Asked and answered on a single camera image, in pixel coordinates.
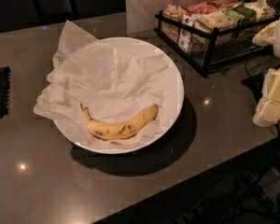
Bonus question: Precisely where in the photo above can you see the black wire condiment rack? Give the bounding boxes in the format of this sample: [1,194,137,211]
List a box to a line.
[154,11,279,77]

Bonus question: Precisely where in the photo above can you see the dark appliance in background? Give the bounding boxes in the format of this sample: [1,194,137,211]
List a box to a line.
[33,0,78,25]

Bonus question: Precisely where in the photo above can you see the green tea packets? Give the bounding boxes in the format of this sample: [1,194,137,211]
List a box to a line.
[225,4,256,23]

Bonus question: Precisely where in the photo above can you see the pink sweetener packets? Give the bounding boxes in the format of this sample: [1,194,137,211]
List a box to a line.
[188,2,217,14]

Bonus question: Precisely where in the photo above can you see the yellow spotted banana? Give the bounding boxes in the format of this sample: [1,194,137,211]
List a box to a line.
[80,104,159,141]

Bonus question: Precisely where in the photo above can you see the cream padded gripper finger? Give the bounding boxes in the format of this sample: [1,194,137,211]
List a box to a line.
[252,99,280,127]
[262,68,280,104]

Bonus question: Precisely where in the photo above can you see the white round bowl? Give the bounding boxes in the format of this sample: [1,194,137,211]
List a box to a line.
[54,37,184,154]

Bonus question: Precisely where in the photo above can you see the white crumpled paper liner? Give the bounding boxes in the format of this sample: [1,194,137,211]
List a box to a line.
[34,21,168,148]

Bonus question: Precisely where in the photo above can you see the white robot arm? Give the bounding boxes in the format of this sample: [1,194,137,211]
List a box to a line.
[252,19,280,127]

